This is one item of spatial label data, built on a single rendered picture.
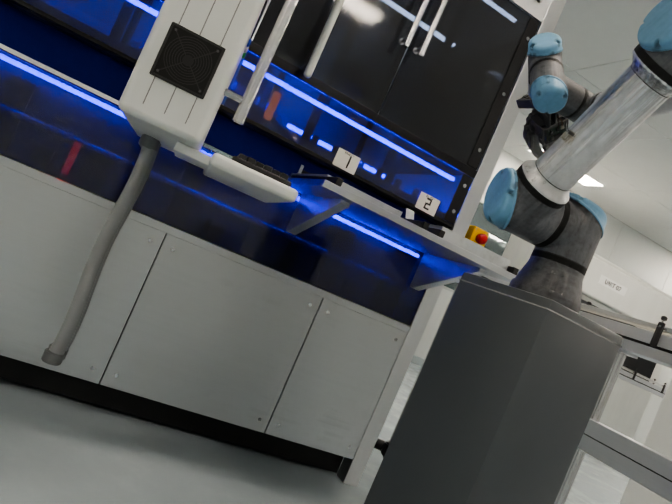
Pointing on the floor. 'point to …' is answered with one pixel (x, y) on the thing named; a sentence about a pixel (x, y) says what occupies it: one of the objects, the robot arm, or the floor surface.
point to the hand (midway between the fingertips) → (540, 150)
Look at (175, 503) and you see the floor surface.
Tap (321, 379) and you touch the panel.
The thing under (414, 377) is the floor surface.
